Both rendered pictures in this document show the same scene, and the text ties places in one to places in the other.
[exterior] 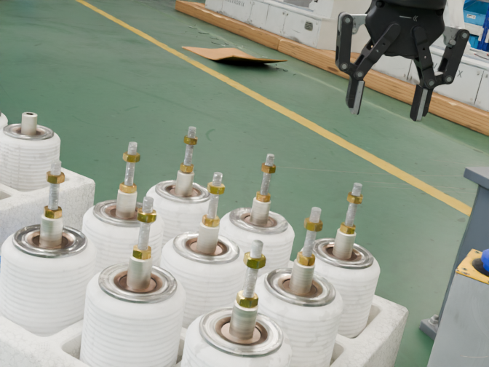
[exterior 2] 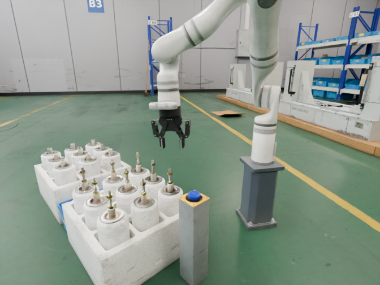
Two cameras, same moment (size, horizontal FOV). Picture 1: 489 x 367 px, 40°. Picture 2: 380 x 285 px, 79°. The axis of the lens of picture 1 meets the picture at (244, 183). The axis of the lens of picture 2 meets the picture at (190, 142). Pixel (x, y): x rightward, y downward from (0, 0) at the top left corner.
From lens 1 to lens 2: 47 cm
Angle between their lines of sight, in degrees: 18
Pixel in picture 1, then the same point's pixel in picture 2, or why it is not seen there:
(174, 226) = (133, 181)
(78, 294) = not seen: hidden behind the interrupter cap
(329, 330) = (149, 215)
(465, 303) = (181, 208)
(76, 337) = not seen: hidden behind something
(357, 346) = (168, 219)
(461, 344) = (184, 221)
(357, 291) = (171, 202)
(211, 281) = (124, 199)
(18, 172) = (106, 165)
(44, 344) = (77, 217)
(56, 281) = (82, 199)
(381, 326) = not seen: hidden behind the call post
